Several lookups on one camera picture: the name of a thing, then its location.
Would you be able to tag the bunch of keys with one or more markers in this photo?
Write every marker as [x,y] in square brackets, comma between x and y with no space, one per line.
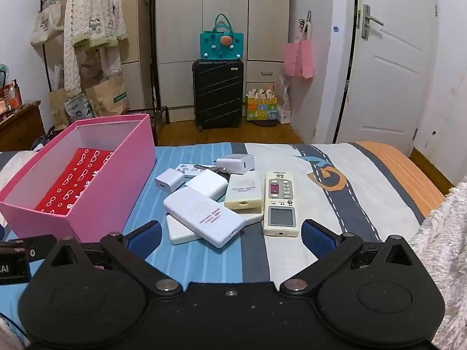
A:
[219,170]

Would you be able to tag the small white charger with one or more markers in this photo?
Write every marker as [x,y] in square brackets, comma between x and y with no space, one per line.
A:
[169,178]

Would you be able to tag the red patterned flat box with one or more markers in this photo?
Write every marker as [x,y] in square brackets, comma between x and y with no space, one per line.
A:
[73,182]

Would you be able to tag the slim white remote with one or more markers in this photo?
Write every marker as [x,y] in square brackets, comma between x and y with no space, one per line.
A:
[184,169]

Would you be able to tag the orange drink bottle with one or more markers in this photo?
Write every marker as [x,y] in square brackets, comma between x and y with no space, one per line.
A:
[15,96]

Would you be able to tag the plain brown paper bag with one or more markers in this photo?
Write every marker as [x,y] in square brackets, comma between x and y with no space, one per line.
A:
[58,109]
[89,69]

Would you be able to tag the white plastic bag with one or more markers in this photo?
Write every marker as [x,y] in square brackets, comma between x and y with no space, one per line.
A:
[285,109]

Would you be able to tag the white power bank red print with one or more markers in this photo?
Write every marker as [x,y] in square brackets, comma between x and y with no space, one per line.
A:
[204,215]

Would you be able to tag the black suitcase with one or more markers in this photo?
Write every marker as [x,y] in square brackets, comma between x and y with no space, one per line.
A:
[219,94]

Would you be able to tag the pink storage box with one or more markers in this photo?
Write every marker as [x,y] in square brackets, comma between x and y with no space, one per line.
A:
[109,197]

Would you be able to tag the teal felt handbag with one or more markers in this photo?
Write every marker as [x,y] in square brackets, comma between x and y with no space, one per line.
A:
[211,45]

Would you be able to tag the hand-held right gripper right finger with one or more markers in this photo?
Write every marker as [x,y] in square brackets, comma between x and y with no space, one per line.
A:
[317,238]

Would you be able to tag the wooden dresser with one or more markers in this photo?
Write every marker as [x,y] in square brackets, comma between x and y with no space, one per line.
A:
[22,131]

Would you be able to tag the colourful gift box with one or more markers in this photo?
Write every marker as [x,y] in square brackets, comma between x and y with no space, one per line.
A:
[261,111]

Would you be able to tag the cream power bank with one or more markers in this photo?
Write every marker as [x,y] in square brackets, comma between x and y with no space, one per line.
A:
[242,189]

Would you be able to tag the pink paper bag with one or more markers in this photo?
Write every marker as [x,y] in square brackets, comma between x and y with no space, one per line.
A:
[301,58]

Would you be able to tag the thick white charger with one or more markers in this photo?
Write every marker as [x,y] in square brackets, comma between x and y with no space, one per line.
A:
[237,164]

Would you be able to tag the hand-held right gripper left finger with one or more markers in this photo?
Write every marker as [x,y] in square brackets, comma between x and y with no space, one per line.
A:
[146,237]

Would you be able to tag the cream air conditioner remote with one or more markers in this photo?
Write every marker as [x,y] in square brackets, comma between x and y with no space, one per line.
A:
[281,222]

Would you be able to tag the brown paper bag green label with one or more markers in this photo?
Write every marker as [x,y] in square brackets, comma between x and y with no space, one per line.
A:
[109,98]

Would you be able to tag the white door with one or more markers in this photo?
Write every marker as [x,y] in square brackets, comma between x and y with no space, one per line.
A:
[397,80]

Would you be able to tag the white fluffy blanket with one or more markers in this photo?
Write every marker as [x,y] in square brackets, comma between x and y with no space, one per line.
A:
[441,244]

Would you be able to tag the rounded white power bank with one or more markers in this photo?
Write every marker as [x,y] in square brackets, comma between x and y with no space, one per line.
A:
[208,184]

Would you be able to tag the white knitted cardigan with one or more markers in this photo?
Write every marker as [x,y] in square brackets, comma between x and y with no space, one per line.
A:
[91,3]

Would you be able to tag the black clothes rack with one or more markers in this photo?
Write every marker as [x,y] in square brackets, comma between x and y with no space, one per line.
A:
[153,62]

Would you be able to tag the canvas tote bag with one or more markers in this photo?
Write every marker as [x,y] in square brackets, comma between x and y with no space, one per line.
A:
[45,25]

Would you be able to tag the blue white patterned packet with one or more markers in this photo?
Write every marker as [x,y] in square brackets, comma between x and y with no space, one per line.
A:
[77,107]

